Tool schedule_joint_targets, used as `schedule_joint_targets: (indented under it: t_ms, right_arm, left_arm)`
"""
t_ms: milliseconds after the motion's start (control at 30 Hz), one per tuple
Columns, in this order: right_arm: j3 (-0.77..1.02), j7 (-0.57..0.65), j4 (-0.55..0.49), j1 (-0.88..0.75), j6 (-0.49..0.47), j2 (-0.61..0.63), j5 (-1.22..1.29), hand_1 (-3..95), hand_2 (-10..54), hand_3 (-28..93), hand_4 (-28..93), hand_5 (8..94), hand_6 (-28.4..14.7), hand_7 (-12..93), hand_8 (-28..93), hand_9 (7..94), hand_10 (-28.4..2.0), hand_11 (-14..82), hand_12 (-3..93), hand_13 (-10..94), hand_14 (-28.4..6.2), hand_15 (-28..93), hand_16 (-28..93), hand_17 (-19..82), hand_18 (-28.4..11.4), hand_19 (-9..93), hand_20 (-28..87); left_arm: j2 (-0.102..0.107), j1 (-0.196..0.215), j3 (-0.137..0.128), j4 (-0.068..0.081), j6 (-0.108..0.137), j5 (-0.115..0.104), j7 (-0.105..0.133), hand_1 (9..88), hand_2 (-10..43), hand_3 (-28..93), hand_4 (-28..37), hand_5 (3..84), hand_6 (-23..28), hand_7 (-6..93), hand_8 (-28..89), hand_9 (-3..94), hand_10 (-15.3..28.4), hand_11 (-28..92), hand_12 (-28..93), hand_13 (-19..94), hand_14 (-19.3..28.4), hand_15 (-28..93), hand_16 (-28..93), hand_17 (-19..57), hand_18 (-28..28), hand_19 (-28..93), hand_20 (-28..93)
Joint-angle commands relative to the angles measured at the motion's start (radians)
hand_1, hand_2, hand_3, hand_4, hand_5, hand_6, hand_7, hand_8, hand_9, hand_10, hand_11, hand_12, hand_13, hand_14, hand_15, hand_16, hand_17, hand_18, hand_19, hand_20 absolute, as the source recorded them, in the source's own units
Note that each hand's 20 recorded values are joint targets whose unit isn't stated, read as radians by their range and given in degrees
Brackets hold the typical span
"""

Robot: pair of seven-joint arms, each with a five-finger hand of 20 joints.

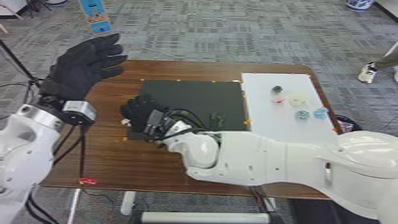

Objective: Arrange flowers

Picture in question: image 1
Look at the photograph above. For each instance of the dark mat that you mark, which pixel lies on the dark mat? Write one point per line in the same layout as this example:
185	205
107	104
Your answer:
196	96

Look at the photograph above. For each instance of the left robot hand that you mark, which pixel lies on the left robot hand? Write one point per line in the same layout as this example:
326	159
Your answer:
80	70

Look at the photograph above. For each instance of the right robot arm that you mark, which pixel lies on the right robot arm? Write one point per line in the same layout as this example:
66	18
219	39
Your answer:
267	160

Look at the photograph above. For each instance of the pale yellow flower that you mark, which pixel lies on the pale yellow flower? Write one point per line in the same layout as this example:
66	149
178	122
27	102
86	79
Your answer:
297	99

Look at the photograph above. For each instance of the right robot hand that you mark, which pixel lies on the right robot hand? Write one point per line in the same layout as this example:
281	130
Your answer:
137	108

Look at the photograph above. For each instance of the person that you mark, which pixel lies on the person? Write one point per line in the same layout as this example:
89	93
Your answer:
375	68

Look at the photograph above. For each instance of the teal flower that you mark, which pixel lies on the teal flower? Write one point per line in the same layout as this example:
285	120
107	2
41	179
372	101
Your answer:
302	115

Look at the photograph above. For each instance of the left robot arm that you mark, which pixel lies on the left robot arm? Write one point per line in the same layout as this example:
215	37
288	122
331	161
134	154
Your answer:
24	140

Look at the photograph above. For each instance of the dark flower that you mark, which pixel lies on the dark flower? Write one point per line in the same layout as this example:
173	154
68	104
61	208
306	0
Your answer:
276	89

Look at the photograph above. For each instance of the white sheet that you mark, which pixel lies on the white sheet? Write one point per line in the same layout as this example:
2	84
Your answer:
272	126

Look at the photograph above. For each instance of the blue flower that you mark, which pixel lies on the blue flower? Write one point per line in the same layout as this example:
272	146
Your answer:
320	113

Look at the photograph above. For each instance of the pink flower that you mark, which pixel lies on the pink flower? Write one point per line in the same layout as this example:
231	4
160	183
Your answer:
278	100

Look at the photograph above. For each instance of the pale grey bar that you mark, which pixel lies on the pale grey bar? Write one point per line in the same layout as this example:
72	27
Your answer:
205	218

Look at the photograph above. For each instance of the blue white vase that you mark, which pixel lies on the blue white vase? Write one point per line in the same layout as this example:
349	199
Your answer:
359	4

